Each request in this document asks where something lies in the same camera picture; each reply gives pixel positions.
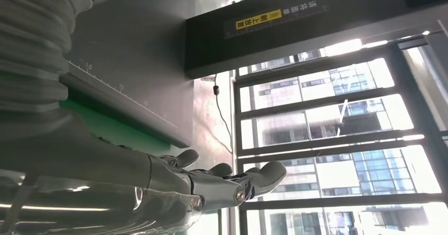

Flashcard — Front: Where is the dark green table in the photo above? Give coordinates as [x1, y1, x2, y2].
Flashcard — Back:
[59, 70, 236, 173]

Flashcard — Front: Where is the black scanner column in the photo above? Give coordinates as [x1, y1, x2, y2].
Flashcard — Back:
[184, 0, 448, 80]

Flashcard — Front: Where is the thin black machine cable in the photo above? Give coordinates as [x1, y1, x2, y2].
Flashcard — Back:
[211, 73, 235, 154]

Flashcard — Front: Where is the dark window frame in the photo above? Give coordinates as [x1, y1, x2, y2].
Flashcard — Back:
[231, 20, 448, 235]

